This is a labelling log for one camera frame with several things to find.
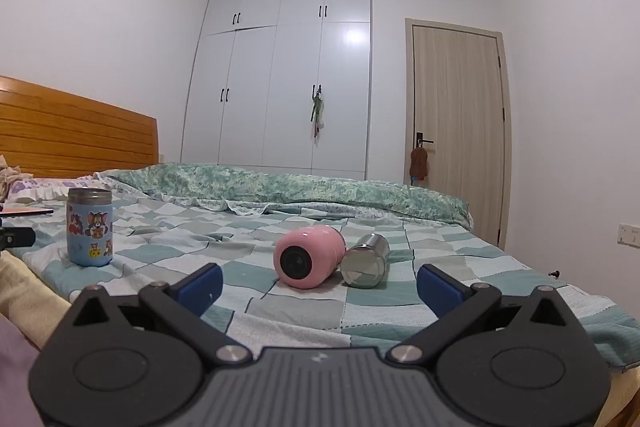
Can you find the yellow cloth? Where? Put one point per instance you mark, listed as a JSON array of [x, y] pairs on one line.
[[25, 292]]

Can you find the stainless steel cup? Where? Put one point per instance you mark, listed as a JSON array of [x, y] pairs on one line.
[[362, 264]]

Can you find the checkered bed sheet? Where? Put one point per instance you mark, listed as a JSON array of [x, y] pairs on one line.
[[300, 307]]

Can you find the purple floral pillow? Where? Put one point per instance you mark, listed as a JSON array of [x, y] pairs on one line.
[[40, 189]]

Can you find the beige crumpled cloth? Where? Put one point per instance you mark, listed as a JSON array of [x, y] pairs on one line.
[[7, 177]]

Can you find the white wardrobe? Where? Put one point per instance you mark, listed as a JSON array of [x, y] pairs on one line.
[[250, 107]]

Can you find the pink cup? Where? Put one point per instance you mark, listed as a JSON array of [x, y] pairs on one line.
[[320, 252]]

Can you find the green floral quilt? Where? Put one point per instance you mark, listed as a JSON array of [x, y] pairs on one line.
[[300, 189]]

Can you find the white wall socket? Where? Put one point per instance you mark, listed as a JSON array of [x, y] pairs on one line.
[[630, 236]]

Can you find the wooden headboard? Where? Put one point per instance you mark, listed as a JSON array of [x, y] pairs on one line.
[[75, 132]]

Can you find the black bar object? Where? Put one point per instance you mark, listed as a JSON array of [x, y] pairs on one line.
[[20, 237]]

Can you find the brown hanging pouch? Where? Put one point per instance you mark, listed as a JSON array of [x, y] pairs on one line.
[[419, 164]]

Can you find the wooden bed frame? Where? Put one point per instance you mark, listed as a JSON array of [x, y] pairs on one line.
[[625, 399]]

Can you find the blue cartoon print cup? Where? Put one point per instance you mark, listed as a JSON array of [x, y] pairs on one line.
[[90, 232]]

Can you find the lilac cloth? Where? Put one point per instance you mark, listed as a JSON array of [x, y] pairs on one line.
[[15, 372]]

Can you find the light wooden door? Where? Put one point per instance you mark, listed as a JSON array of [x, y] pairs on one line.
[[460, 107]]

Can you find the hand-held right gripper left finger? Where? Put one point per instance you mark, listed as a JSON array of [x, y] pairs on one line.
[[200, 289]]

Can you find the red flat tablet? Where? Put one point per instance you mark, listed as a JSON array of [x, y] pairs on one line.
[[25, 211]]

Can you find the green hanging ornament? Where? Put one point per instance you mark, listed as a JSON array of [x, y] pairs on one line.
[[318, 112]]

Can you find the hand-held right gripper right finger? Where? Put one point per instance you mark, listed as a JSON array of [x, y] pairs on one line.
[[440, 292]]

